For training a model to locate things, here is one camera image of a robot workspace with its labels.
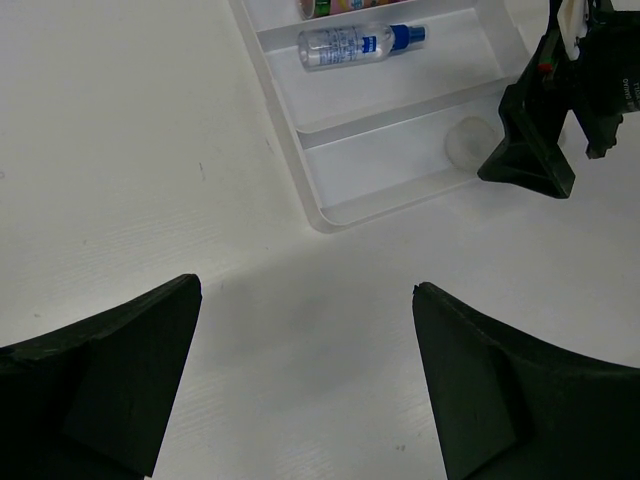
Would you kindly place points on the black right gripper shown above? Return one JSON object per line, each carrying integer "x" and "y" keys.
{"x": 587, "y": 61}

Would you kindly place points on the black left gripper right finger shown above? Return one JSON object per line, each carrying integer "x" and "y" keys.
{"x": 508, "y": 405}

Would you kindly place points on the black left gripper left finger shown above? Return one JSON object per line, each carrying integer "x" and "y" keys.
{"x": 92, "y": 400}

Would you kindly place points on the clear tape roll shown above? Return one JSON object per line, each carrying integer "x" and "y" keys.
{"x": 469, "y": 143}

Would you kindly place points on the small blue capped bottle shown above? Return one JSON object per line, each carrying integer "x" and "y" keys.
{"x": 337, "y": 47}

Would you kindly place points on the pink capped glue stick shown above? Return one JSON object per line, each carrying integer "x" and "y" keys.
{"x": 313, "y": 9}

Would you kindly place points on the white tiered organizer tray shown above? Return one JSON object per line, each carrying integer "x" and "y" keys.
{"x": 367, "y": 140}

